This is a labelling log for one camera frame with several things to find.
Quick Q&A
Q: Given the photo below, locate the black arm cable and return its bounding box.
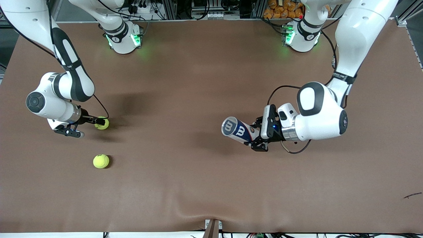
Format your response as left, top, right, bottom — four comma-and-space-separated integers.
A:
267, 31, 337, 154
0, 7, 110, 119

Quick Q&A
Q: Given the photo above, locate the tennis ball with script logo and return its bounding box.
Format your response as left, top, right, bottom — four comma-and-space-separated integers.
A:
95, 116, 110, 130

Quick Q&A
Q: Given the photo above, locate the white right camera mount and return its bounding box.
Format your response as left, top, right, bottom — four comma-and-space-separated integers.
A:
47, 118, 66, 131

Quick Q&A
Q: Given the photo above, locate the brown table cover sheet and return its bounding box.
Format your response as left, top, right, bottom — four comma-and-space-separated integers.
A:
0, 18, 423, 233

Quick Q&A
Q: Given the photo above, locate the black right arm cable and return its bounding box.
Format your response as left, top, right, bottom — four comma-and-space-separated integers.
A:
0, 7, 110, 119

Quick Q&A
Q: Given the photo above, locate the white power strip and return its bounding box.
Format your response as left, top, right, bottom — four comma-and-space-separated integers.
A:
204, 11, 241, 20

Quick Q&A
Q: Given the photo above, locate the blue white tennis ball can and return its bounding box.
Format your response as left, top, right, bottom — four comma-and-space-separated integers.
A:
221, 116, 261, 144

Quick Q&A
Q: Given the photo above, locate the aluminium frame profile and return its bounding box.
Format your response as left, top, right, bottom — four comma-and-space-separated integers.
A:
397, 0, 423, 27

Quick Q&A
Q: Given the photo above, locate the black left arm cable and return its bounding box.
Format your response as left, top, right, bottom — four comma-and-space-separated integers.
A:
267, 31, 337, 154

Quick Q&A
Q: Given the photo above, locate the tennis ball with block lettering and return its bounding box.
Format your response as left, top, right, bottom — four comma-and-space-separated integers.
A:
93, 154, 110, 169

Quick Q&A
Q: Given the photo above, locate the pile of orange objects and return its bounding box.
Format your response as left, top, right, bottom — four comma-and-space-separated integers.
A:
263, 0, 304, 19

